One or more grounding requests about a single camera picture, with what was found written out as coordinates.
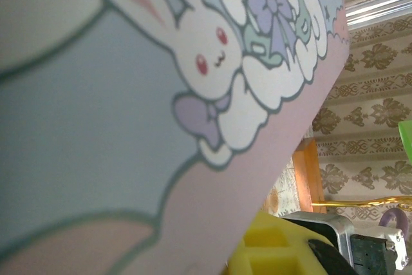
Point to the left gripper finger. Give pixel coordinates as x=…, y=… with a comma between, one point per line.
x=273, y=249

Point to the pastel cartoon tin box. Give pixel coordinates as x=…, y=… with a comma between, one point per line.
x=112, y=110

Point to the floral table mat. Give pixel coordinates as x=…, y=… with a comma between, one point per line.
x=283, y=191

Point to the orange wooden board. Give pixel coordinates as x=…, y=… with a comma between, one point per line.
x=309, y=175

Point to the green plastic wine glass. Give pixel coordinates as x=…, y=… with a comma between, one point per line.
x=406, y=139

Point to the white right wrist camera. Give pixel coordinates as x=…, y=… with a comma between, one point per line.
x=341, y=230

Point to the aluminium corner post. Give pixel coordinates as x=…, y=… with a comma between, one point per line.
x=380, y=9

